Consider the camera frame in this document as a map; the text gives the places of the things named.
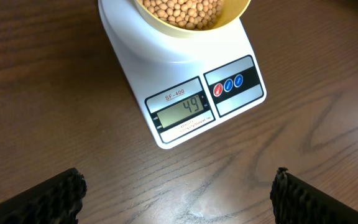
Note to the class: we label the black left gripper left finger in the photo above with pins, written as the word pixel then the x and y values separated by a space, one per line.
pixel 56 200

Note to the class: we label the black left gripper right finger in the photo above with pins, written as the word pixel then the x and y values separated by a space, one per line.
pixel 297 202

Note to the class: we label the white kitchen scale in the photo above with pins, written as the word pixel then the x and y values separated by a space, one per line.
pixel 183 86

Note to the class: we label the soybeans in bowl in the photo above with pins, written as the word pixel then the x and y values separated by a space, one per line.
pixel 186 14

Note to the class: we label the yellow bowl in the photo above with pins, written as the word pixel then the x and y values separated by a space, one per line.
pixel 232 10

